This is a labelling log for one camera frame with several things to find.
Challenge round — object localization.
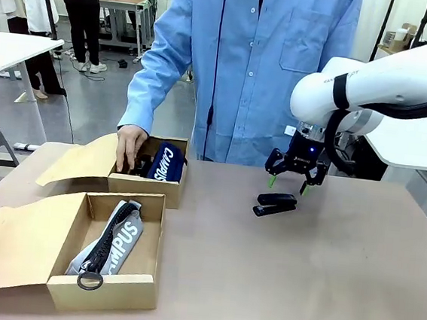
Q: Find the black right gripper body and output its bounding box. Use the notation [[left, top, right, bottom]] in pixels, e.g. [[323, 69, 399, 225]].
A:
[[285, 130, 327, 176]]

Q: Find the navy blue pencil pouch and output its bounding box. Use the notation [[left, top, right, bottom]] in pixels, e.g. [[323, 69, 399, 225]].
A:
[[145, 139, 191, 185]]

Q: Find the grey pencil pouch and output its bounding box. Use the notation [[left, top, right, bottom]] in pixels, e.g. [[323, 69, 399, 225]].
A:
[[62, 194, 147, 296]]

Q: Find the person's right forearm blue sleeve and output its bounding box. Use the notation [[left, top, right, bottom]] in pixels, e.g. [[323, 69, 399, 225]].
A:
[[116, 45, 194, 142]]

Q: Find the small brown cardboard box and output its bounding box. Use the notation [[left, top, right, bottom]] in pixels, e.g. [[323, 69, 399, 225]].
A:
[[33, 123, 192, 212]]

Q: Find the small background cardboard box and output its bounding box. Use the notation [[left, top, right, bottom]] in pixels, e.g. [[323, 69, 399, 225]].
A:
[[381, 20, 419, 55]]

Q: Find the large brown cardboard box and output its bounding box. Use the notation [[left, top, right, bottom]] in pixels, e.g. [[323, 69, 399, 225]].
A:
[[0, 178, 169, 320]]

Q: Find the person's right hand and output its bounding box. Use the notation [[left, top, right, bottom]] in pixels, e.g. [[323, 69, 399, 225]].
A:
[[112, 123, 151, 175]]

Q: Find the person in blue shirt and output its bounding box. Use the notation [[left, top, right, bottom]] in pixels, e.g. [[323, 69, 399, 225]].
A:
[[138, 0, 364, 177]]

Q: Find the wooden shelf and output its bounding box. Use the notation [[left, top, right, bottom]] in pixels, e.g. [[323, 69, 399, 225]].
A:
[[376, 41, 399, 56]]

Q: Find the thin black stand pole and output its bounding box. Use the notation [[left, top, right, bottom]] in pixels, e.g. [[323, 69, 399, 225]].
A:
[[368, 0, 397, 65]]

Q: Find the black stand pole with foot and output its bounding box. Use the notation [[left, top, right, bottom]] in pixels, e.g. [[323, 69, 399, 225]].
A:
[[412, 0, 427, 50]]

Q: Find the grey background workbench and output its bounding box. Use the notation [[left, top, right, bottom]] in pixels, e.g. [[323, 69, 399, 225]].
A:
[[90, 0, 160, 59]]

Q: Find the person in black clothes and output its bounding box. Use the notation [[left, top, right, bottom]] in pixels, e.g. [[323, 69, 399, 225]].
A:
[[41, 0, 114, 75]]

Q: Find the black tripod pole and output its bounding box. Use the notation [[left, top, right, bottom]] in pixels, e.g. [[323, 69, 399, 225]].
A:
[[33, 0, 64, 42]]

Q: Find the white table with legs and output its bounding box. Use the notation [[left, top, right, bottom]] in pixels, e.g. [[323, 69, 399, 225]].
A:
[[0, 32, 66, 145]]

